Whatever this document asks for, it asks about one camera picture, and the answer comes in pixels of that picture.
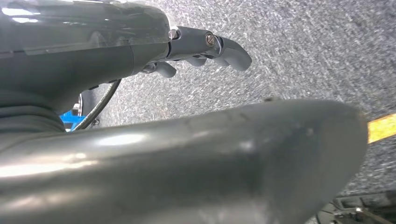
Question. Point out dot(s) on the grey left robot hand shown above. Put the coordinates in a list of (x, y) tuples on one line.
[(185, 170)]

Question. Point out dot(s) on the black robot foot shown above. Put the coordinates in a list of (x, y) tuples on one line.
[(365, 207)]

